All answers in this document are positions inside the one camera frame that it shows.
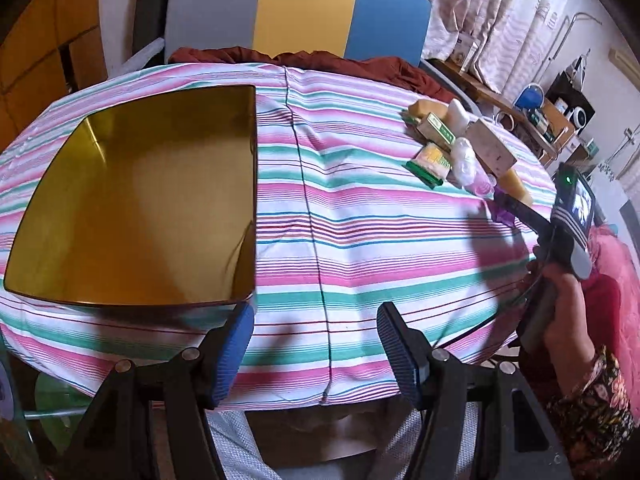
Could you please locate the white bottle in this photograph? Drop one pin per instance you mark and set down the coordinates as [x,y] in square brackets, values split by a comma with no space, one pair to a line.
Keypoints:
[456,118]

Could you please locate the black bed post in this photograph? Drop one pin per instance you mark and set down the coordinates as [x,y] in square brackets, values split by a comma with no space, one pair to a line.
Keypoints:
[149,22]

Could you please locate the beige cardboard box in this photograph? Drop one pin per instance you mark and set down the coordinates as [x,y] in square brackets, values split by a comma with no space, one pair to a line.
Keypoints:
[489,148]

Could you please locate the pink red quilt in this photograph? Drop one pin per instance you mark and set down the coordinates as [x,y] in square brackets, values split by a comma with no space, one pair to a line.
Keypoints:
[612,299]

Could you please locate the dark red blanket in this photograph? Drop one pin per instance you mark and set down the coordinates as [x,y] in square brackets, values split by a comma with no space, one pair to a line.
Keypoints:
[386,69]

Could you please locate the person's right hand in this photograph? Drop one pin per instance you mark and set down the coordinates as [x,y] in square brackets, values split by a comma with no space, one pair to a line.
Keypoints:
[570,348]

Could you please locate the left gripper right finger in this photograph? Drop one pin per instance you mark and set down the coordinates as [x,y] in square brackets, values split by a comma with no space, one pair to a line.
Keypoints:
[406,351]

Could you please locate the blue kettle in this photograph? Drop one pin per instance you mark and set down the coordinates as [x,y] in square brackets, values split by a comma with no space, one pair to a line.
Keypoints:
[530,98]

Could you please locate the purple snack packet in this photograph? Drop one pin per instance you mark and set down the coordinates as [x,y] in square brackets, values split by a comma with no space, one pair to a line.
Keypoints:
[502,212]

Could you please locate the green yellow cracker packet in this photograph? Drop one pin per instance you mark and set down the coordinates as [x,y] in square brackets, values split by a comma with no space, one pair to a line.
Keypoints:
[431,165]

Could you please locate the wall air conditioner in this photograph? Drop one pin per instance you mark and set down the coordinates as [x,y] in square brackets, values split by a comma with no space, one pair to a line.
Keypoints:
[624,63]

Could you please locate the pink patterned curtain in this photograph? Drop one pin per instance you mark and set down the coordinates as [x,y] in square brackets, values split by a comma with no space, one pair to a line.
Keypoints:
[512,37]

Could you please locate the green white small box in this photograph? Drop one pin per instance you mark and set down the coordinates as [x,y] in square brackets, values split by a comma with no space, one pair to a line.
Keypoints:
[434,130]

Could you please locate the pink plastic item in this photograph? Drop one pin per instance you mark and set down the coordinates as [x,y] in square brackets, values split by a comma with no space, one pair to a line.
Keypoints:
[483,184]

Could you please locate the small yellow sponge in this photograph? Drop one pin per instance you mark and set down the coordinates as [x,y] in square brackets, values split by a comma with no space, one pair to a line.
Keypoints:
[421,108]

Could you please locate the large yellow sponge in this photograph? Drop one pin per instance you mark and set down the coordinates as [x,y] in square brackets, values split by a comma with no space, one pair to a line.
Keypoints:
[512,184]

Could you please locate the wooden side desk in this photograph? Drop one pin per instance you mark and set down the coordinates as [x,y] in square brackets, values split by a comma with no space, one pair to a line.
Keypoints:
[546,146]

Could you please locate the white plastic bag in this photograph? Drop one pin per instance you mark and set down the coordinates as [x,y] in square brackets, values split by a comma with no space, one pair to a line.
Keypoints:
[463,161]

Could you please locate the grey yellow blue headboard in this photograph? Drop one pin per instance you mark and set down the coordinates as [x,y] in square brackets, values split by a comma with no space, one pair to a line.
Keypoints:
[353,29]

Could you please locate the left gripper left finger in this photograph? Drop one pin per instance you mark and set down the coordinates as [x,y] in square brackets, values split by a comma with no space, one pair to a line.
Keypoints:
[223,350]

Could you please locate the floral sleeve forearm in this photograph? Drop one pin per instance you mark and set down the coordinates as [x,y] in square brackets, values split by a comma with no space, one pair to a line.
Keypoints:
[594,422]

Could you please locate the gold metal tin box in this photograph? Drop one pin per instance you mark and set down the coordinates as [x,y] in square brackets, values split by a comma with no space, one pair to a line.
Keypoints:
[149,203]

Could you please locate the striped pink green bedsheet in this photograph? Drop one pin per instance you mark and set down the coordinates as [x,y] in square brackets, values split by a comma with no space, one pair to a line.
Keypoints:
[341,227]

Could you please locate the wooden wardrobe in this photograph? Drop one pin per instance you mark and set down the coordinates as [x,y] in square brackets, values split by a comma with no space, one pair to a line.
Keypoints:
[53,49]

